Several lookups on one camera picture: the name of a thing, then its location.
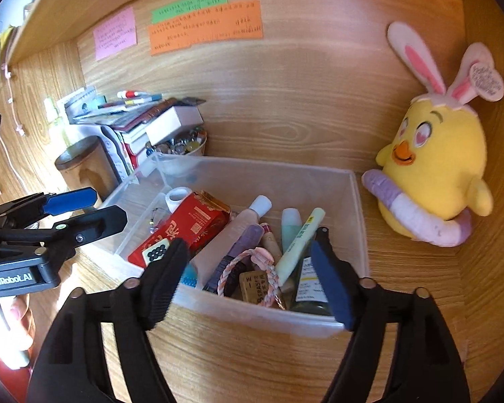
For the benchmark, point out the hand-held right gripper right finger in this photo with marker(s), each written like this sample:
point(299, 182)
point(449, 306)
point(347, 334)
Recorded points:
point(332, 285)

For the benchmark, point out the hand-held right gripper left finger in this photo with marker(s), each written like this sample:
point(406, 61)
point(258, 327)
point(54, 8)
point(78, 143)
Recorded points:
point(166, 285)

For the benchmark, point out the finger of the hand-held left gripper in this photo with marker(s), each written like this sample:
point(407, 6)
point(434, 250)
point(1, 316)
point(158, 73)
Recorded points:
point(69, 199)
point(96, 222)

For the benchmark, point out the dark green spray bottle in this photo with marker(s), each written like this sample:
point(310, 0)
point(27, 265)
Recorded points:
point(311, 279)

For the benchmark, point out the white mahjong tile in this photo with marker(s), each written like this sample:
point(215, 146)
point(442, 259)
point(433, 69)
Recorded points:
point(155, 252)

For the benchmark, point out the pale green tube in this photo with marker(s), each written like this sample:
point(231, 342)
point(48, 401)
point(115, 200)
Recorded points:
point(302, 239)

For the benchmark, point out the small metal charm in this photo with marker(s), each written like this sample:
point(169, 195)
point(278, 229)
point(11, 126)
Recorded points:
point(153, 224)

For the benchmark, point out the red packet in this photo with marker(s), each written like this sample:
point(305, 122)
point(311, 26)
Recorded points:
point(189, 222)

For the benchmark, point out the teal tube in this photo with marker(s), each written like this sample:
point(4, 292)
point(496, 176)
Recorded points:
point(291, 226)

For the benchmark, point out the beige concealer tube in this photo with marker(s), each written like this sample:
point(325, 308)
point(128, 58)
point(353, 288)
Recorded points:
point(271, 239)

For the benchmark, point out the tan label tag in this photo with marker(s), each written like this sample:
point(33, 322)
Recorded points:
point(252, 287)

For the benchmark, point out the white tape roll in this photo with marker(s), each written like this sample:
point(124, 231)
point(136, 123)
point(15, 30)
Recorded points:
point(178, 199)

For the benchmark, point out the purple black spray bottle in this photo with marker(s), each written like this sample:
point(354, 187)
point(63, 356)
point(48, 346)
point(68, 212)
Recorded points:
point(241, 243)

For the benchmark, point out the pink tube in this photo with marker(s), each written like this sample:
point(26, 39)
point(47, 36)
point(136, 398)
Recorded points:
point(245, 218)

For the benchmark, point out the clear plastic storage box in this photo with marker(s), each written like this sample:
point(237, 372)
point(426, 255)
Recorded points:
point(277, 176)

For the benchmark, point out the person's left hand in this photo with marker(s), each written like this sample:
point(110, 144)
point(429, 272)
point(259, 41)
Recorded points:
point(21, 310)

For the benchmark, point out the brown mug with lid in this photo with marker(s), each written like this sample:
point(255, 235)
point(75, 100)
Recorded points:
point(82, 168)

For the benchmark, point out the stack of books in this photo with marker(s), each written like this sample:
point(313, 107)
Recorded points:
point(128, 138)

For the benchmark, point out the pale green bottle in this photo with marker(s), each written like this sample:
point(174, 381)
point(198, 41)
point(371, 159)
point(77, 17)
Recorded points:
point(52, 113)

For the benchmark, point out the grey notebook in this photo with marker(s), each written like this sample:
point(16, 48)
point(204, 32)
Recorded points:
point(82, 100)

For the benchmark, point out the bowl of metal clips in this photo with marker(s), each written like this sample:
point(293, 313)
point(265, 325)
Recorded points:
point(180, 145)

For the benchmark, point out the white box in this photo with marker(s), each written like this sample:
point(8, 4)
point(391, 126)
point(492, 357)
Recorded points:
point(172, 124)

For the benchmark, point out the red white marker pen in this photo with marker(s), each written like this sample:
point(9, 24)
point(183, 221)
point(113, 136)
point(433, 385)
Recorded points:
point(136, 94)

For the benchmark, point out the pink sticky note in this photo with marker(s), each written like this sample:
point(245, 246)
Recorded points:
point(115, 33)

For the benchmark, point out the yellow chick plush toy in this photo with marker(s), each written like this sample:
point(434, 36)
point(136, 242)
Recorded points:
point(441, 151)

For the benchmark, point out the orange sticky note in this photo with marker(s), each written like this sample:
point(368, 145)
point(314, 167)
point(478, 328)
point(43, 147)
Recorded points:
point(206, 29)

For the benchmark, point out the green sticky note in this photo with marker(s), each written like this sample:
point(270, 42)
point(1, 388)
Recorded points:
point(189, 5)

